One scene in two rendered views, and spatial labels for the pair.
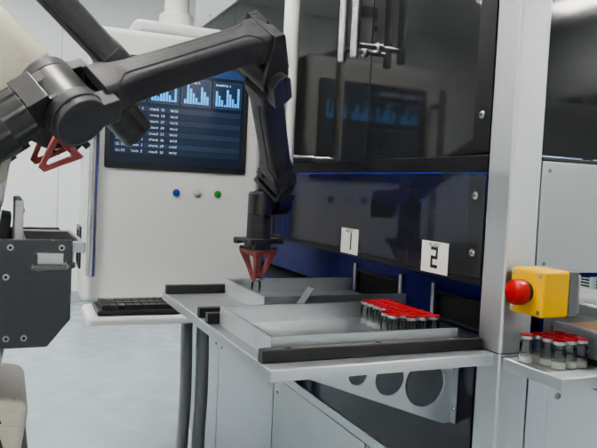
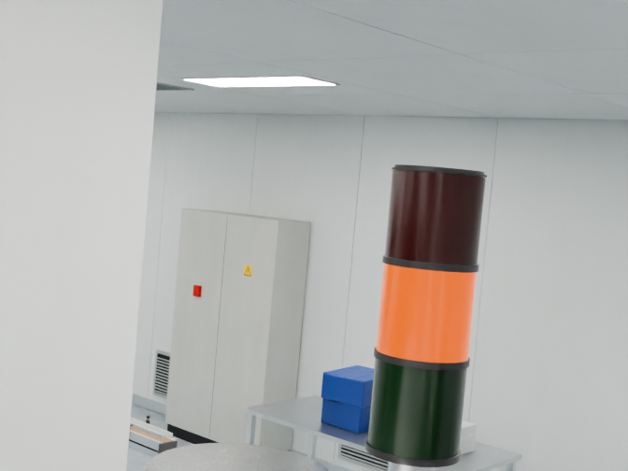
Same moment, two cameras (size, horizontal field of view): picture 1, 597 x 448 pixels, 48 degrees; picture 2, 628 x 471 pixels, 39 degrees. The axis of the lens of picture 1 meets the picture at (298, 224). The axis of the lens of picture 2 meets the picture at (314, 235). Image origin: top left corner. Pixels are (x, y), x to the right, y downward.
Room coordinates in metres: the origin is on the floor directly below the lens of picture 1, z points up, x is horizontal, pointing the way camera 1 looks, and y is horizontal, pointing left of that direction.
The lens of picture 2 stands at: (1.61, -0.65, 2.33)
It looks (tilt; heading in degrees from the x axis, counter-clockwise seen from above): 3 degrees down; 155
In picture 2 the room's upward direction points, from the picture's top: 5 degrees clockwise
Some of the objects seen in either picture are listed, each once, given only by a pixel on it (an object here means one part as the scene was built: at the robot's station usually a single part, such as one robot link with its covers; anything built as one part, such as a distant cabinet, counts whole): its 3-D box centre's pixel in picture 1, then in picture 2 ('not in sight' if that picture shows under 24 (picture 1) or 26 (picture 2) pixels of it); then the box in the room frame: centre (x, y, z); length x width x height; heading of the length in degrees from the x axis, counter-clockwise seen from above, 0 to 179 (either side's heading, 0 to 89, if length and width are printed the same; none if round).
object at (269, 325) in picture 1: (333, 325); not in sight; (1.17, -0.07, 0.90); 0.34 x 0.26 x 0.04; 114
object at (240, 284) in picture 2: not in sight; (233, 332); (-5.72, 2.07, 1.02); 1.20 x 0.43 x 2.05; 24
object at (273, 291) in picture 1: (312, 293); not in sight; (1.53, -0.04, 0.90); 0.34 x 0.26 x 0.04; 114
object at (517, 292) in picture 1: (520, 292); not in sight; (1.02, -0.35, 0.99); 0.04 x 0.04 x 0.04; 24
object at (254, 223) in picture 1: (258, 229); not in sight; (1.55, 0.09, 1.04); 0.10 x 0.07 x 0.07; 130
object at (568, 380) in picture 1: (564, 370); not in sight; (1.04, -0.43, 0.87); 0.14 x 0.13 x 0.02; 114
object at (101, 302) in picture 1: (173, 304); not in sight; (1.74, 0.32, 0.82); 0.40 x 0.14 x 0.02; 112
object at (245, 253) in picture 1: (258, 260); not in sight; (1.55, 0.09, 0.97); 0.07 x 0.07 x 0.09; 40
